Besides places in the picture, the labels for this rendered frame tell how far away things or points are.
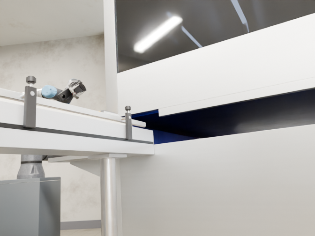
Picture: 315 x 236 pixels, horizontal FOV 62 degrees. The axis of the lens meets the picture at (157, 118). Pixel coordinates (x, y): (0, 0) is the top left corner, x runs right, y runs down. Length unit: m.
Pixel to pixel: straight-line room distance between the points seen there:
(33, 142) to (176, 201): 0.54
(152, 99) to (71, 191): 3.66
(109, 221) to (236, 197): 0.40
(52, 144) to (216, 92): 0.56
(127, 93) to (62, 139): 0.51
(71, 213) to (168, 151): 3.72
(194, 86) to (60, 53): 4.32
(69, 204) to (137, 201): 3.58
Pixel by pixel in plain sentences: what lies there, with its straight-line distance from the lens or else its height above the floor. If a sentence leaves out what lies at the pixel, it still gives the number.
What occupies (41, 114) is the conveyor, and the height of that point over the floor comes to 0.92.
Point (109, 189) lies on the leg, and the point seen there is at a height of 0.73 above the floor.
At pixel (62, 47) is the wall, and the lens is 5.18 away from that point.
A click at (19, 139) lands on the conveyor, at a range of 0.61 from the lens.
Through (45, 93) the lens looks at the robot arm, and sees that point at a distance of 1.70.
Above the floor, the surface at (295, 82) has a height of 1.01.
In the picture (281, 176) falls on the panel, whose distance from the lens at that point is 0.86.
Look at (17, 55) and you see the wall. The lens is 5.55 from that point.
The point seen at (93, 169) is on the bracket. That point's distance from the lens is 1.33.
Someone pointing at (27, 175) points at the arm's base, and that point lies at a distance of 1.68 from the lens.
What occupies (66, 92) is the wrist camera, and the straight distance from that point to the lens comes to 1.65.
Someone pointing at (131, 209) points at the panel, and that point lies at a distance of 1.07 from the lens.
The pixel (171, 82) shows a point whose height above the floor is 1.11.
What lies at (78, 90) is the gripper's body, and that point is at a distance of 1.61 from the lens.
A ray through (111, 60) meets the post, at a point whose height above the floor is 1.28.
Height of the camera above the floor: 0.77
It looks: 12 degrees up
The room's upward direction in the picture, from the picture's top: 4 degrees counter-clockwise
